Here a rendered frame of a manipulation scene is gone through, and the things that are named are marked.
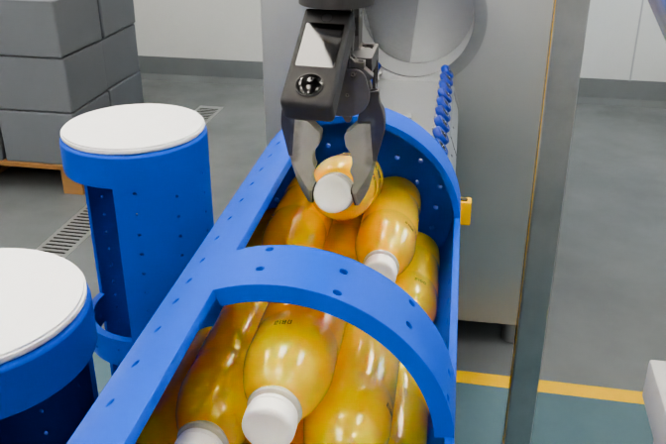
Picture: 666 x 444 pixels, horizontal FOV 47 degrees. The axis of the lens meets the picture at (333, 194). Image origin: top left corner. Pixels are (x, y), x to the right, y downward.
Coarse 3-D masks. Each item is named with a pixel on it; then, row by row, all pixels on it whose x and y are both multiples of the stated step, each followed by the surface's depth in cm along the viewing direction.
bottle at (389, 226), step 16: (384, 192) 97; (400, 192) 97; (416, 192) 101; (368, 208) 95; (384, 208) 93; (400, 208) 93; (416, 208) 97; (368, 224) 90; (384, 224) 89; (400, 224) 90; (416, 224) 94; (368, 240) 88; (384, 240) 87; (400, 240) 88; (368, 256) 86; (400, 256) 87; (400, 272) 88
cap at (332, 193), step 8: (328, 176) 77; (336, 176) 77; (320, 184) 77; (328, 184) 77; (336, 184) 77; (344, 184) 77; (320, 192) 78; (328, 192) 77; (336, 192) 77; (344, 192) 77; (320, 200) 78; (328, 200) 78; (336, 200) 77; (344, 200) 77; (320, 208) 78; (328, 208) 78; (336, 208) 77; (344, 208) 77
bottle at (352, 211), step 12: (336, 156) 84; (348, 156) 84; (324, 168) 81; (336, 168) 80; (348, 168) 81; (372, 180) 83; (372, 192) 83; (360, 204) 81; (336, 216) 82; (348, 216) 82
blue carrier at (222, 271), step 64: (256, 192) 78; (448, 192) 103; (256, 256) 63; (320, 256) 63; (448, 256) 99; (192, 320) 56; (384, 320) 59; (448, 320) 82; (128, 384) 51; (448, 384) 63
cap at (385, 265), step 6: (372, 258) 85; (378, 258) 85; (384, 258) 85; (390, 258) 86; (366, 264) 85; (372, 264) 84; (378, 264) 84; (384, 264) 84; (390, 264) 84; (378, 270) 85; (384, 270) 84; (390, 270) 84; (396, 270) 85; (390, 276) 85
